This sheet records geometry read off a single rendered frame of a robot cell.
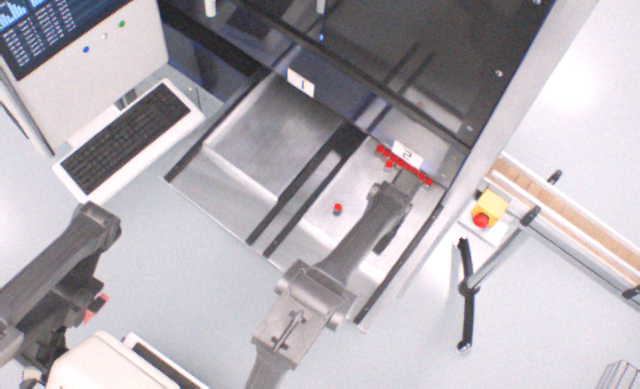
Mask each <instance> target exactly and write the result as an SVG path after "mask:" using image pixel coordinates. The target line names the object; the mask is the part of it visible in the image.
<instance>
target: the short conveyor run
mask: <svg viewBox="0 0 640 389"><path fill-rule="evenodd" d="M561 175H562V171H561V170H560V169H558V170H556V171H555V173H552V175H551V176H550V177H549V178H548V179H547V180H546V181H545V180H543V179H542V178H540V177H539V176H537V175H536V174H534V173H533V172H531V171H530V170H528V169H527V168H526V167H524V166H523V165H521V163H520V162H518V161H517V160H515V159H514V158H512V157H511V156H509V155H508V154H506V153H504V152H503V151H502V152H501V153H500V154H499V156H498V157H497V159H496V160H495V161H494V163H493V164H492V166H491V169H490V171H489V172H488V174H487V175H486V177H485V178H484V179H486V180H487V181H489V182H490V183H492V184H493V185H494V186H495V187H497V188H498V189H500V190H502V191H503V192H505V193H506V194H508V195H509V197H511V198H512V201H511V202H510V204H509V205H508V207H507V208H506V210H505V211H507V212H508V213H510V214H511V215H513V216H514V217H515V219H514V220H513V222H512V223H514V224H515V225H517V226H518V227H519V228H520V229H522V230H523V231H525V232H526V233H528V234H529V235H531V236H532V237H534V238H535V239H536V240H537V241H539V242H540V243H542V244H543V245H545V246H546V247H548V249H549V250H551V251H552V252H554V253H555V254H557V255H558V256H559V257H560V258H562V259H563V260H565V261H566V262H568V264H569V263H570V264H571V265H573V266H574V267H576V268H577V269H578V270H579V271H581V272H582V273H584V274H585V275H586V276H587V277H588V278H590V279H591V280H594V281H595V282H596V283H598V284H599V285H601V287H603V288H604V289H606V290H607V291H608V292H609V293H612V294H614V296H616V297H617V298H619V299H620V300H621V301H622V302H624V303H626V304H627V305H628V306H630V307H631V308H633V310H635V311H636V312H638V313H640V248H638V247H637V246H635V244H633V243H632V242H630V241H629V240H628V239H627V238H625V237H624V236H622V234H620V233H618V232H615V230H613V229H612V228H610V227H609V226H607V224H605V223H604V222H602V221H600V220H599V219H598V218H597V217H595V216H594V215H592V214H591V213H590V212H589V211H587V210H586V209H584V208H582V206H580V205H579V204H577V203H576V202H574V201H573V200H571V198H569V197H568V196H566V195H565V194H563V193H561V192H560V191H559V190H558V189H556V188H555V187H553V185H554V184H555V183H556V182H557V181H558V180H559V179H560V176H561Z"/></svg>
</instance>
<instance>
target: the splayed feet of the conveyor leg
mask: <svg viewBox="0 0 640 389"><path fill-rule="evenodd" d="M453 245H454V247H455V248H457V249H459V250H460V252H461V257H462V262H463V268H462V269H463V279H462V280H461V282H460V283H459V285H458V291H459V293H460V294H461V295H462V296H463V297H465V304H464V323H463V333H462V341H459V342H458V343H457V345H456V350H457V352H458V353H459V354H460V355H462V356H464V355H466V354H468V353H469V352H470V351H471V346H472V335H473V330H474V302H475V296H476V295H477V294H478V293H479V292H480V288H481V285H480V286H479V288H478V289H477V290H475V291H473V292H471V291H468V290H467V289H466V287H465V282H466V281H467V280H468V279H469V278H470V277H471V276H472V274H473V268H474V267H473V261H472V256H471V251H470V247H469V242H468V237H467V236H466V235H462V236H457V237H455V238H454V240H453Z"/></svg>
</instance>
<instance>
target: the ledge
mask: <svg viewBox="0 0 640 389"><path fill-rule="evenodd" d="M481 196H482V194H481V193H480V191H477V194H476V195H475V197H474V198H473V199H472V201H471V202H470V204H469V205H468V206H467V207H466V208H465V209H464V211H463V213H462V215H461V216H460V218H459V219H458V220H457V223H458V224H459V225H461V226H462V227H464V228H465V229H467V230H468V231H469V232H471V233H472V234H474V235H475V236H477V237H478V238H480V239H481V240H482V241H484V242H485V243H487V244H488V245H490V246H491V247H493V248H496V247H497V245H498V244H499V242H500V241H501V239H502V238H503V236H504V235H505V233H506V232H507V230H508V229H509V226H510V225H511V223H512V222H513V220H514V219H515V217H514V216H513V215H511V214H510V213H508V212H507V211H504V213H503V214H502V216H501V217H500V219H499V220H498V221H497V223H496V224H495V225H494V226H493V227H492V228H489V227H488V226H486V228H484V229H481V228H478V227H477V226H475V225H474V224H473V218H474V217H473V216H471V215H470V210H471V209H472V208H473V207H474V206H475V204H476V203H477V201H478V200H479V199H480V197H481Z"/></svg>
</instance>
